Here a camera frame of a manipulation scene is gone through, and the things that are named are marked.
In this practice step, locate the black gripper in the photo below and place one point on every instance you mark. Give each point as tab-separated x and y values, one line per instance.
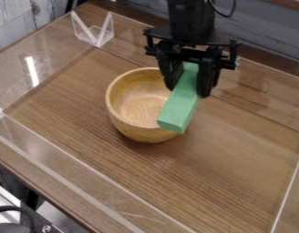
190	40

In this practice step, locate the green rectangular block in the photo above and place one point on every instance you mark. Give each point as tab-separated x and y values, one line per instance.
181	107

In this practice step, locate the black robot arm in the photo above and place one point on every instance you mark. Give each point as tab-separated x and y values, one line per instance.
189	40

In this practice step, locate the brown wooden bowl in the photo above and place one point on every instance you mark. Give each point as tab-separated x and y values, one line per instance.
135	98

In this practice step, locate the clear acrylic corner bracket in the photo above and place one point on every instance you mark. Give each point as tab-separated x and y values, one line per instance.
97	35

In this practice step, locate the clear acrylic tray wall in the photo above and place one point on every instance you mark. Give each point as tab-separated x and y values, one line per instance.
226	178

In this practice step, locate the black metal bracket with bolt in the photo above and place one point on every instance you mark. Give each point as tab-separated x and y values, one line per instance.
43	225

